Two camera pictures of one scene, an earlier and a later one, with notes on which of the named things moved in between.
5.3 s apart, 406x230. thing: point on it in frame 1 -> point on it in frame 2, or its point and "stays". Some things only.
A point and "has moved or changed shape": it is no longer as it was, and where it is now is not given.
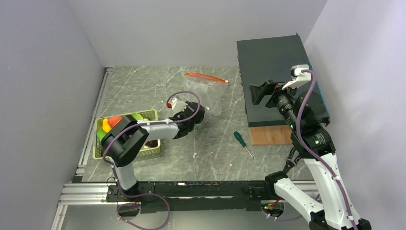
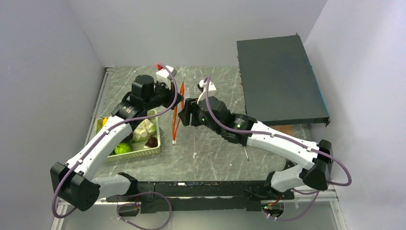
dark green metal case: [263, 59] stays
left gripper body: [192, 126] -> [163, 96]
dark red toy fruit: [153, 143] stays
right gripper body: [284, 100] -> [202, 120]
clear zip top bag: [211, 90] has moved or changed shape
